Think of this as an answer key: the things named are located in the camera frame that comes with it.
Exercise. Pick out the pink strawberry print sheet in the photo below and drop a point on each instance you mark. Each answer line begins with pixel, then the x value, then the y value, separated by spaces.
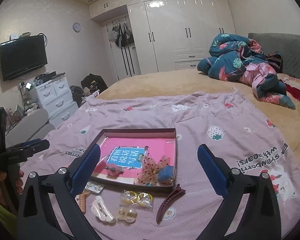
pixel 232 128

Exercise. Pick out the teal pink floral quilt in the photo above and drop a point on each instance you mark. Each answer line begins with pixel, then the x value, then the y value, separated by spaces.
pixel 235 58

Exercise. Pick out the grey bed footboard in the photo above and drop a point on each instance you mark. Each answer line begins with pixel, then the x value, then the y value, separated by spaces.
pixel 34 126

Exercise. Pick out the clear pearl claw clip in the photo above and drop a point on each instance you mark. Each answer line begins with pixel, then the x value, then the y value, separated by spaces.
pixel 126 214

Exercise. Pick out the white built-in wardrobe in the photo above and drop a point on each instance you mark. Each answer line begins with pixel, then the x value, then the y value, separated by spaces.
pixel 169 34

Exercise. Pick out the round wall clock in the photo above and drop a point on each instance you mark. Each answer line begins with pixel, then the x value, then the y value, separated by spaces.
pixel 76 27

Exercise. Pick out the hanging bags on door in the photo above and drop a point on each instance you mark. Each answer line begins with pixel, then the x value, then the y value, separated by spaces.
pixel 121 35

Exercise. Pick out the beige polka dot bow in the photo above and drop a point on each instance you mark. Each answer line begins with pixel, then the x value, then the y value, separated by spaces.
pixel 150 170

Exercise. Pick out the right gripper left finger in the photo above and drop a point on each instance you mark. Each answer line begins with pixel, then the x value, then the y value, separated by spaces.
pixel 36 218

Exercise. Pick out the black wall television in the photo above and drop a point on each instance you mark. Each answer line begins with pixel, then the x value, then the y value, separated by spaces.
pixel 21 56

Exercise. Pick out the pink fuzzy hair clip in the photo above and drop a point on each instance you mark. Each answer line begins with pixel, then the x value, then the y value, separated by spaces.
pixel 113 171

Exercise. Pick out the maroon long hair clip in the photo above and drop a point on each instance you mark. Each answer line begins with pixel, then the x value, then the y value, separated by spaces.
pixel 172 197

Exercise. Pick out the white drawer chest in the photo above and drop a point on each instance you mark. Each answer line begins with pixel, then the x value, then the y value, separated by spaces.
pixel 55 96

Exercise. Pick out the tan bed blanket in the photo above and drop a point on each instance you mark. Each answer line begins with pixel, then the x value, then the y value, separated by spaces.
pixel 188 81

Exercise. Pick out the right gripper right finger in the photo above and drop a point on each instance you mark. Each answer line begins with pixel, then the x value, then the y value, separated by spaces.
pixel 261 217

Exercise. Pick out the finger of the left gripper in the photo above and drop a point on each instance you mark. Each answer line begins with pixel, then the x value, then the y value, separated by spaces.
pixel 27 149

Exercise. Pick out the black bag on floor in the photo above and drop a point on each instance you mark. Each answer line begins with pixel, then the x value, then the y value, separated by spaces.
pixel 94 83

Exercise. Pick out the earring card in packet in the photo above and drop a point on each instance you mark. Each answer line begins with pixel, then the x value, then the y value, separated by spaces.
pixel 94 187

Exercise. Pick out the pink book with blue label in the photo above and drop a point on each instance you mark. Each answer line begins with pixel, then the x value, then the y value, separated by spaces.
pixel 128 153

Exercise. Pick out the blue hair claw clip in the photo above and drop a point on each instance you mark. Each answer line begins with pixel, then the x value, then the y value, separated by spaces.
pixel 165 174

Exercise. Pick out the shallow dark cardboard box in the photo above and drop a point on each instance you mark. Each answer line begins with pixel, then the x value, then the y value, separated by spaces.
pixel 133 133

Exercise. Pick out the red floral pillow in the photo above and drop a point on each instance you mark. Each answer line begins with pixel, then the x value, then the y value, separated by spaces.
pixel 292 85

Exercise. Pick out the white cream claw clip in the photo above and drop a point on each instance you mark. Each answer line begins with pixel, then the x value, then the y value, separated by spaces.
pixel 100 210

